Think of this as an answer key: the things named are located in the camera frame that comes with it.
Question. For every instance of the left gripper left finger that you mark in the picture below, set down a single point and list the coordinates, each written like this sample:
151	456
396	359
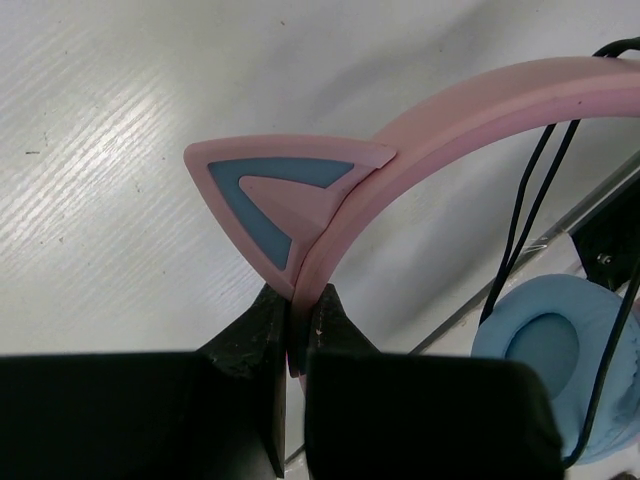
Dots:
217	412

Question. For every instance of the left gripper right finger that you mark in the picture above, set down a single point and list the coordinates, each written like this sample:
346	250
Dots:
375	415

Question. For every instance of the pink blue cat-ear headphones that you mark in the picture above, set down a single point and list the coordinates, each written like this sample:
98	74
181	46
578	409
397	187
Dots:
294	204

